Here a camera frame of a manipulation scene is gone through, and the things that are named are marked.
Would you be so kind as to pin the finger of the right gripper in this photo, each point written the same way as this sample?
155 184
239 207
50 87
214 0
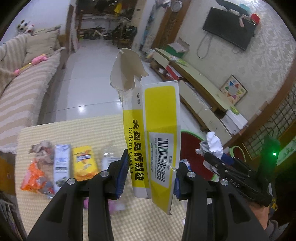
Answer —
226 164

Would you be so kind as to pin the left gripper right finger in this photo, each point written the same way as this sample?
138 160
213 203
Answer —
215 210

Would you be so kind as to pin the white paper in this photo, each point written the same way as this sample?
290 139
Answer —
211 145

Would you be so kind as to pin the orange snack wrapper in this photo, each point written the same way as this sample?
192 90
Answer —
36 180

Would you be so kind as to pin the pink snack bag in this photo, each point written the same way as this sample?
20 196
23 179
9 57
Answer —
114 205

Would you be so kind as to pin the yellow drink carton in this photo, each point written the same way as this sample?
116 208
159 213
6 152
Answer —
84 164

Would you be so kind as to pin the yellow medicine box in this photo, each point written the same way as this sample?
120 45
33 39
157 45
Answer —
151 122

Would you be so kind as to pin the right hand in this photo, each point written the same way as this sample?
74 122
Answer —
261 212

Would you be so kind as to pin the small red bin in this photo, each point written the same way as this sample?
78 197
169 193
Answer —
237 152

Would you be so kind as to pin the white storage box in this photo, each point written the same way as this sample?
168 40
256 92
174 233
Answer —
234 122

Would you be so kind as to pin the green item on cabinet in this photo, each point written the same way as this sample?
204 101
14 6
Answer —
234 110

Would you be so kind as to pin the long TV cabinet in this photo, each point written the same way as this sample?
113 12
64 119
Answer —
205 101

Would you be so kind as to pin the white blue milk carton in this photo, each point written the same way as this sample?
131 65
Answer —
61 170

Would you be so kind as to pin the checkered table mat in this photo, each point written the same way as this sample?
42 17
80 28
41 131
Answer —
140 220

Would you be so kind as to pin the chinese checkers board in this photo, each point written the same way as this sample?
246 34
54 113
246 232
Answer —
233 90

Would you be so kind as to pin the brown crumpled wrapper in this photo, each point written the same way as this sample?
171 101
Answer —
44 152

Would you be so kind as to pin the clear plastic bottle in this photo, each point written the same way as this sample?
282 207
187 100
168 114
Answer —
109 153

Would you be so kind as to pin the red box on shelf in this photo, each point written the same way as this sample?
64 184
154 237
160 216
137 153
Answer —
172 73

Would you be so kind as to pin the green box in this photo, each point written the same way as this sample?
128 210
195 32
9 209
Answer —
173 52

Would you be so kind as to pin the striped beige sofa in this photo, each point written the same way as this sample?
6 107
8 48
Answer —
24 98

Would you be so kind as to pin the wooden chair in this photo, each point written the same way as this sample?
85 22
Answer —
123 36

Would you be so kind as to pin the balance bike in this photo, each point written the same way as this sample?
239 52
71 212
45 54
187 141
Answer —
96 33

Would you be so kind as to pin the beige sofa cushion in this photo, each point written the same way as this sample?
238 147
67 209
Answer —
43 43

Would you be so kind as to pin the plush toy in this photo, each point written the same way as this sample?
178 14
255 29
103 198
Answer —
25 27

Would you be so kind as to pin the wall television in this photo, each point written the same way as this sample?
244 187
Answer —
230 27

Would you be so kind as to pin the wall clock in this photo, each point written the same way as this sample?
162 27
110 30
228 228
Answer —
176 6

